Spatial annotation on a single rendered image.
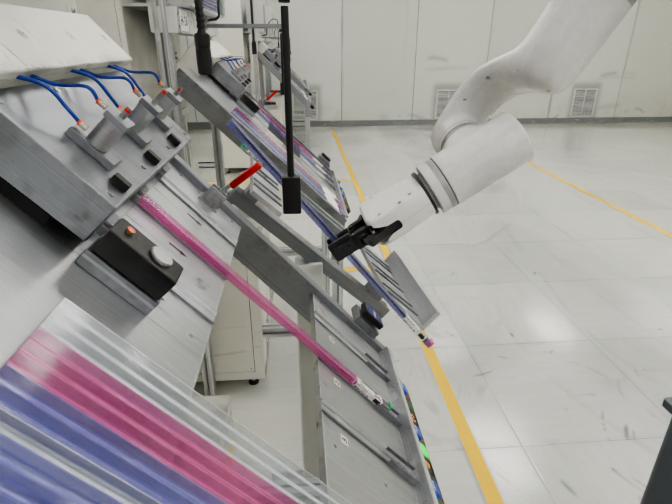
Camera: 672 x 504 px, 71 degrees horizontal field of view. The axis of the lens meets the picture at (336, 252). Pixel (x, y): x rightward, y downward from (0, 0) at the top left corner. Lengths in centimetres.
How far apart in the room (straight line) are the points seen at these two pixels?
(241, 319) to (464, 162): 128
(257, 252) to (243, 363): 113
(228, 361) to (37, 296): 154
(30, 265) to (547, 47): 63
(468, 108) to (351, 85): 748
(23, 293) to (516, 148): 61
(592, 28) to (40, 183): 64
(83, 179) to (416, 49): 806
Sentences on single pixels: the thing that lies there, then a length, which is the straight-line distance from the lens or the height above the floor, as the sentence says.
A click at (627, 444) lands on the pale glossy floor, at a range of 206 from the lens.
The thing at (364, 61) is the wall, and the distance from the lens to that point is 827.
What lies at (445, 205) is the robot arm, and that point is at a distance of 73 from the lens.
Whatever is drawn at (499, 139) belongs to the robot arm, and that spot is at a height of 116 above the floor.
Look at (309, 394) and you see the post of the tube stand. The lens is 130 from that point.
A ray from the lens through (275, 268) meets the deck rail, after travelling 86.
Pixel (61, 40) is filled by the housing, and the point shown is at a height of 129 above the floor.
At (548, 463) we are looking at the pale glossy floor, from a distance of 188.
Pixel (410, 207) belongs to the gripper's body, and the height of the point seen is 107.
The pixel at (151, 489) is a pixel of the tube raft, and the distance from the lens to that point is 37.
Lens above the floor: 128
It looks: 24 degrees down
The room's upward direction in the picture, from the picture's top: straight up
